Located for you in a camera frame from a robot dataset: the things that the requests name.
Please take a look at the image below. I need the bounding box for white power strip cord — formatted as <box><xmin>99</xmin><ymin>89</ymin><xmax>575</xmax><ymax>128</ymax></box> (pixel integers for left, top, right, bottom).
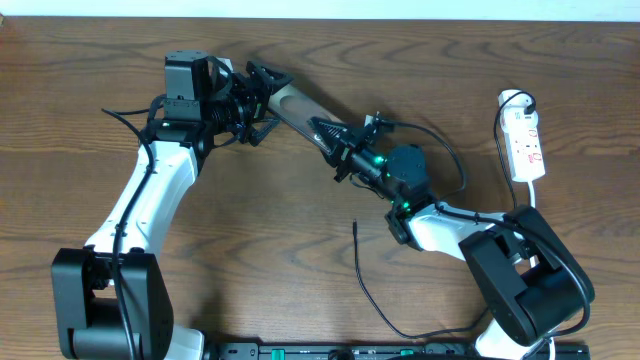
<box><xmin>527</xmin><ymin>180</ymin><xmax>557</xmax><ymax>360</ymax></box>

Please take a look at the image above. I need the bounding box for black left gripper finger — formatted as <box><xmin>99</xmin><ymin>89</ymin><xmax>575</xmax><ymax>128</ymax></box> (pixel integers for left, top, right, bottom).
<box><xmin>248</xmin><ymin>117</ymin><xmax>280</xmax><ymax>147</ymax></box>
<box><xmin>246</xmin><ymin>61</ymin><xmax>294</xmax><ymax>95</ymax></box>

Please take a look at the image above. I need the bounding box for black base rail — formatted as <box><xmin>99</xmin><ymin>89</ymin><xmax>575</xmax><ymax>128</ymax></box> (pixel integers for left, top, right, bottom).
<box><xmin>214</xmin><ymin>341</ymin><xmax>591</xmax><ymax>360</ymax></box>

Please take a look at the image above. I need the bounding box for white power strip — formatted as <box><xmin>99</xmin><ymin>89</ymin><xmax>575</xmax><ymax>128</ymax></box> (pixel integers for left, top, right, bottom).
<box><xmin>500</xmin><ymin>107</ymin><xmax>546</xmax><ymax>183</ymax></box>

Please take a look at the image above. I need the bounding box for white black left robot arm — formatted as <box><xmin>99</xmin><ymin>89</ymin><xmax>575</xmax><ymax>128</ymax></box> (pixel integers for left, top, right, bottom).
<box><xmin>51</xmin><ymin>51</ymin><xmax>291</xmax><ymax>359</ymax></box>

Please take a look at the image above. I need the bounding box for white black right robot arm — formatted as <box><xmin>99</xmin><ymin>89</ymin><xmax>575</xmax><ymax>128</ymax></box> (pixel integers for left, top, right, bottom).
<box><xmin>309</xmin><ymin>117</ymin><xmax>595</xmax><ymax>359</ymax></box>

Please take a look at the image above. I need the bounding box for white USB charger plug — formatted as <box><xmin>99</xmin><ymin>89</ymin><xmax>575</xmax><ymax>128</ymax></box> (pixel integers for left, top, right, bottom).
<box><xmin>498</xmin><ymin>89</ymin><xmax>539</xmax><ymax>130</ymax></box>

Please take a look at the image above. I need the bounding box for black USB charging cable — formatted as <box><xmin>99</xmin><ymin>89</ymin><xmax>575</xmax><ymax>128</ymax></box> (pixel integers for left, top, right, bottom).
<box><xmin>351</xmin><ymin>90</ymin><xmax>538</xmax><ymax>340</ymax></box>

